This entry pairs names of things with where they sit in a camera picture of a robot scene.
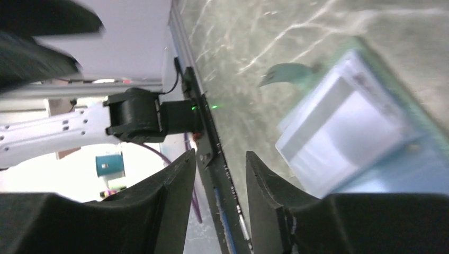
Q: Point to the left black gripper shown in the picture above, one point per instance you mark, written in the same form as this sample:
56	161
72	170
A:
23	60

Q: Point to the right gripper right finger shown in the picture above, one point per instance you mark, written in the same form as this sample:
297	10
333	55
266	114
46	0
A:
285	219

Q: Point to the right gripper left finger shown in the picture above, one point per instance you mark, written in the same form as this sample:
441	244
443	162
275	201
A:
148	217

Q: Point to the green card holder wallet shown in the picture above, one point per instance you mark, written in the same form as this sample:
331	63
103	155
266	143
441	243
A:
420	165

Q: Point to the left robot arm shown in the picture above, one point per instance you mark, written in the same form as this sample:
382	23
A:
136	115

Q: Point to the teal cylinder off table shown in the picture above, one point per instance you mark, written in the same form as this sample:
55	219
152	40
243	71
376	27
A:
109	164

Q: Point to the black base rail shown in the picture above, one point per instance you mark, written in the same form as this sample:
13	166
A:
215	176

